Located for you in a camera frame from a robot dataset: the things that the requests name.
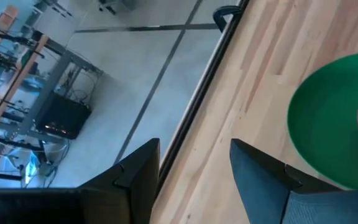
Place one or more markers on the black aluminium table frame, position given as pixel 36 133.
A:
pixel 197 93

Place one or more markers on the green plate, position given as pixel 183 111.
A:
pixel 322 124

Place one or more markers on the wooden edged work table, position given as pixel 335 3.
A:
pixel 17 79

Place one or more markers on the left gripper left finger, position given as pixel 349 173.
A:
pixel 132 193

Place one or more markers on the black computer case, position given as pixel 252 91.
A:
pixel 64 115

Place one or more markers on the orange chair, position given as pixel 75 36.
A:
pixel 8 17

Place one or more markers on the black chair base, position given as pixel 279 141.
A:
pixel 110 7

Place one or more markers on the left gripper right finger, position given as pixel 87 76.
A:
pixel 259 186

